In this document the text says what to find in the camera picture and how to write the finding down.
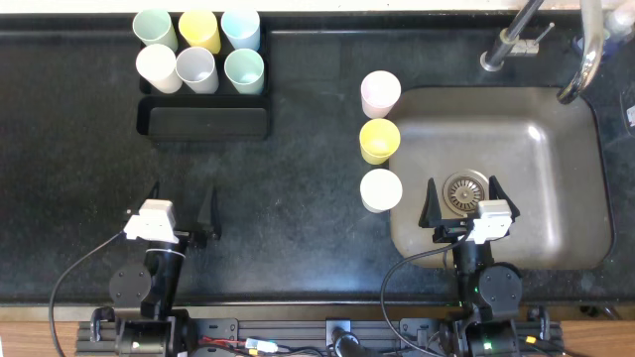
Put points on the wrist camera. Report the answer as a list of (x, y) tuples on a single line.
[(492, 220), (153, 222)]

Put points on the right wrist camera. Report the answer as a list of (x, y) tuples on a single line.
[(492, 220)]

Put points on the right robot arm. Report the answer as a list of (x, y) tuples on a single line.
[(496, 290)]

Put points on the black tray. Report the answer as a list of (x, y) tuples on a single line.
[(208, 121)]

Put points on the white cup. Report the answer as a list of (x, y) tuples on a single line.
[(158, 64), (380, 189)]

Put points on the mounting rail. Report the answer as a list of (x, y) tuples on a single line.
[(297, 337)]

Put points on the grey cup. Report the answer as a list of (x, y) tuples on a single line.
[(196, 67)]

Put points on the green cup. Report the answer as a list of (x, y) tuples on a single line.
[(243, 69), (153, 26)]

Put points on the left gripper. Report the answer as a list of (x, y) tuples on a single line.
[(194, 238)]

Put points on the yellow cup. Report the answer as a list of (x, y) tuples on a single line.
[(198, 27), (379, 139)]

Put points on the blue cup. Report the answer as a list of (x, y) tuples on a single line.
[(240, 27)]

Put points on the steel sink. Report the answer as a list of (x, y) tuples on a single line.
[(536, 198)]

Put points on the pink cup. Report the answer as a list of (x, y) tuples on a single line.
[(380, 90)]

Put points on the steel tap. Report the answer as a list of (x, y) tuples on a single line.
[(590, 54)]

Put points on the blue soap bottle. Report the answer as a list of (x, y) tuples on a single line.
[(617, 27)]

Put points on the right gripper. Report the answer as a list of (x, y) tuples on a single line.
[(449, 232)]

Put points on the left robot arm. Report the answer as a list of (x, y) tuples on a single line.
[(160, 277)]

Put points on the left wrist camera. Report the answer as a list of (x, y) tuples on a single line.
[(153, 222)]

